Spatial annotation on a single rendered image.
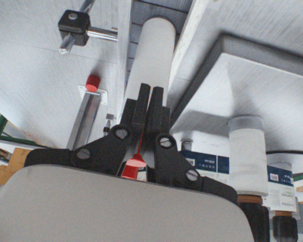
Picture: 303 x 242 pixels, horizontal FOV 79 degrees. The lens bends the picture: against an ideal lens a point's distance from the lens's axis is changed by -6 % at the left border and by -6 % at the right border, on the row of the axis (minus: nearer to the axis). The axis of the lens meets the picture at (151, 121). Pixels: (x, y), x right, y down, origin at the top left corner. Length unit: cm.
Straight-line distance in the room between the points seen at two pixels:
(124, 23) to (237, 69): 23
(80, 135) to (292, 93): 51
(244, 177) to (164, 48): 33
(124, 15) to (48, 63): 39
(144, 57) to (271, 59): 24
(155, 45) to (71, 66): 32
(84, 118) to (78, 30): 38
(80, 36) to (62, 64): 31
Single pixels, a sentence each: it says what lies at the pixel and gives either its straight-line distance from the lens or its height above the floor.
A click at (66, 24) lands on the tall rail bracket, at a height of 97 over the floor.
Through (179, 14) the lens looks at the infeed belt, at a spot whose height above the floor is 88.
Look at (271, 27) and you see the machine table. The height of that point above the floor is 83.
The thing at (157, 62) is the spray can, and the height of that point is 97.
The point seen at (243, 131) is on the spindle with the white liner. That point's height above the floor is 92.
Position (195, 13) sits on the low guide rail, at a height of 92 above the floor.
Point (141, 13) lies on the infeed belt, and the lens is 31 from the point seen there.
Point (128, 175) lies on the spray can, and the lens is 32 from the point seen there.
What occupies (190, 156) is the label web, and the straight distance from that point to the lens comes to 67.
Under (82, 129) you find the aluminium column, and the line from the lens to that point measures 57.
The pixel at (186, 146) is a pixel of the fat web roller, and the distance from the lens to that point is 68.
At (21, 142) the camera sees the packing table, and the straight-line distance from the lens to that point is 228.
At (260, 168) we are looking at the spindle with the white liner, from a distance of 49.
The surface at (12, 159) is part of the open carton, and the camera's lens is 230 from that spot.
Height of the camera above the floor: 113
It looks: 25 degrees down
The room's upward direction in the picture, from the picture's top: 170 degrees counter-clockwise
